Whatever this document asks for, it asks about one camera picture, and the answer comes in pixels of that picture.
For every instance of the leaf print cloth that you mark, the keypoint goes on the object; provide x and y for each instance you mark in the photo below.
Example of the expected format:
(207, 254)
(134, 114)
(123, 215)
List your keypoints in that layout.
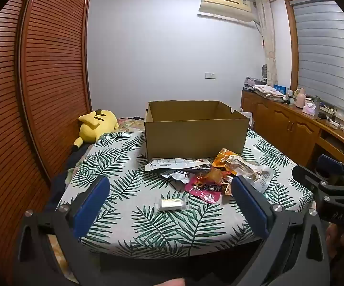
(148, 229)

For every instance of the white wall switch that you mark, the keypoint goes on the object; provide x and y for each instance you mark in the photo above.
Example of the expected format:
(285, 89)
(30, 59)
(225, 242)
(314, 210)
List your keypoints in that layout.
(210, 76)

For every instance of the grey bottle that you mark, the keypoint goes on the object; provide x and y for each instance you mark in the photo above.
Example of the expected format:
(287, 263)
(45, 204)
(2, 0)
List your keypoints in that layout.
(317, 105)

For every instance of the person's right hand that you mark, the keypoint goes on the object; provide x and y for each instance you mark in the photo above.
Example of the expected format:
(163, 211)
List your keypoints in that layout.
(334, 238)

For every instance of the small white yellow snack packet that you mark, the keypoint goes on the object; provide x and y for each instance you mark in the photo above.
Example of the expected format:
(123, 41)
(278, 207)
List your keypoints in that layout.
(172, 204)

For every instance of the pink snack packet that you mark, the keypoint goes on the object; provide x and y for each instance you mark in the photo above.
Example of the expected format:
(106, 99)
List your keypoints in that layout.
(204, 192)

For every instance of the floral bedding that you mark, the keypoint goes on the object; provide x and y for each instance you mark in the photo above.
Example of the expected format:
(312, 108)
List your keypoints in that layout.
(130, 124)

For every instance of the white air conditioner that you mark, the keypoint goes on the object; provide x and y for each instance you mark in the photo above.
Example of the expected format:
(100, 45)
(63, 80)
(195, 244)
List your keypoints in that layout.
(227, 4)

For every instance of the pink bottle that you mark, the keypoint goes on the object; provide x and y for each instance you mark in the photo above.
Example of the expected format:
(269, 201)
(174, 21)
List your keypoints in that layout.
(300, 98)

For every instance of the clear packet with brown snack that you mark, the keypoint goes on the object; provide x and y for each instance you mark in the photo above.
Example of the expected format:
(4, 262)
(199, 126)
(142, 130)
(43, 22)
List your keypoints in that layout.
(246, 169)

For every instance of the dark snack packet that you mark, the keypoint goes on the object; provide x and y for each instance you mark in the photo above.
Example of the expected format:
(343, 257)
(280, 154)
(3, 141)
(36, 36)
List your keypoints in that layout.
(201, 166)

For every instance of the cream curtain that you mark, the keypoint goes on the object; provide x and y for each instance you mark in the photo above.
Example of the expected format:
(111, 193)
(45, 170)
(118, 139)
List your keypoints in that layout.
(267, 35)

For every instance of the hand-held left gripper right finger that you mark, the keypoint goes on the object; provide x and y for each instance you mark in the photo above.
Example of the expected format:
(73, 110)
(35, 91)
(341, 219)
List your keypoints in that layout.
(249, 205)

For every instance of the purple grey cloth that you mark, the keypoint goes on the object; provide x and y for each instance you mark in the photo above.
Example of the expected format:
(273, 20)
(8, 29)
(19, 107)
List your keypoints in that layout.
(254, 82)

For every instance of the folded patterned cloth stack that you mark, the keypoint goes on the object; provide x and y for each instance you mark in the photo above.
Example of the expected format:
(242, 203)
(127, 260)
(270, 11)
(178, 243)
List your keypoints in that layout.
(269, 92)

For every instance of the yellow plush toy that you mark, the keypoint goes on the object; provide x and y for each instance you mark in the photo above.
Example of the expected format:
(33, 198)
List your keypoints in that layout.
(96, 125)

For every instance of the orange foil snack packet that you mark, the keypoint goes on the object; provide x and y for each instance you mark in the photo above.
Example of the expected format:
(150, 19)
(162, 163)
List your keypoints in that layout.
(224, 156)

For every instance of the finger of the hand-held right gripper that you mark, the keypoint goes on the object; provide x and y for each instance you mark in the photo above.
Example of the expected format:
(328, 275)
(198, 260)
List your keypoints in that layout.
(315, 178)
(330, 166)

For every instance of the small white fan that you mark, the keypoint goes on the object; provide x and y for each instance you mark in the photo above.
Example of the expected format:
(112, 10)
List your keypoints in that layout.
(268, 73)

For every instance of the dark blue bedding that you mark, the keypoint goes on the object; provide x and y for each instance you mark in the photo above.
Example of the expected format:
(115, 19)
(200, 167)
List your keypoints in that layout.
(67, 169)

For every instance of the blue and white snack packet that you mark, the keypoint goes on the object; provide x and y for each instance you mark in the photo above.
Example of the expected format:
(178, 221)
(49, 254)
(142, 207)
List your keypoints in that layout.
(178, 175)

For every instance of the white power strip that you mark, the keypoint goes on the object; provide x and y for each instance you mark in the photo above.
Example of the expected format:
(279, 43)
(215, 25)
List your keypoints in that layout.
(336, 111)

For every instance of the brown cardboard box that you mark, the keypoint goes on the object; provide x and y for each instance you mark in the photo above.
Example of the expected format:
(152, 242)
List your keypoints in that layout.
(194, 137)

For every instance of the blue box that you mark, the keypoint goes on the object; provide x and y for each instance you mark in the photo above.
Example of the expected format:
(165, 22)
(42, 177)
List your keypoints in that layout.
(280, 88)

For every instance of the person's left hand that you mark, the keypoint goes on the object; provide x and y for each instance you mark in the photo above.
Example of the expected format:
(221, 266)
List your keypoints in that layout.
(172, 283)

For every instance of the white barcode snack packet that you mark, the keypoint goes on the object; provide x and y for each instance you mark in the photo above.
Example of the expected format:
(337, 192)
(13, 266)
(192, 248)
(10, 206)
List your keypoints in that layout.
(172, 163)

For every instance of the amber wrapped candy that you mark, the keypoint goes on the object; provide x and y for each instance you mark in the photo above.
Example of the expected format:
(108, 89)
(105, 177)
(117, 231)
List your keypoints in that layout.
(215, 176)

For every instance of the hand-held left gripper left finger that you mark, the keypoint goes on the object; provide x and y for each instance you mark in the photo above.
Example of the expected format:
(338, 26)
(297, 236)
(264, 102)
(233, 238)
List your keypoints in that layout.
(91, 205)

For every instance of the wooden cabinet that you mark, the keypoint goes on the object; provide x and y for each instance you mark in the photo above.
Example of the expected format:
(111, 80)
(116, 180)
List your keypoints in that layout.
(282, 125)

